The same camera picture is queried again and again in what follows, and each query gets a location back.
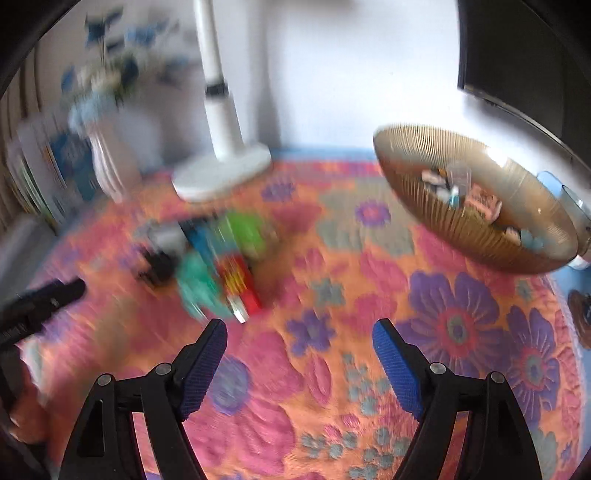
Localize black dragon figurine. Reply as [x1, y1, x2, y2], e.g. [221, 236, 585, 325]
[134, 247, 180, 288]

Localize blue cover book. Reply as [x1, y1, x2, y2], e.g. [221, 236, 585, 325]
[49, 131, 99, 203]

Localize white ribbed vase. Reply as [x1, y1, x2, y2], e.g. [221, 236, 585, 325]
[87, 110, 161, 203]

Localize blue rectangular box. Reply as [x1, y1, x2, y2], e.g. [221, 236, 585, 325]
[180, 217, 226, 266]

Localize bright green frog toy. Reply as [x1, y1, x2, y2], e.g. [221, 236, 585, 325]
[218, 211, 276, 260]

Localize amber ribbed glass bowl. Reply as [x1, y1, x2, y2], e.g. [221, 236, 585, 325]
[374, 125, 579, 274]

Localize floral orange pink tablecloth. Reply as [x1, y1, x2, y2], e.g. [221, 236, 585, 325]
[25, 162, 590, 479]

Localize blue white artificial flowers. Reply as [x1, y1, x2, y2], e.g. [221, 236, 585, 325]
[61, 6, 191, 136]

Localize small items inside bowl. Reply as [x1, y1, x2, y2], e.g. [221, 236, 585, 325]
[421, 161, 544, 252]

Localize black flat screen monitor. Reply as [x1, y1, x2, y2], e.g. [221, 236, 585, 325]
[457, 1, 590, 166]

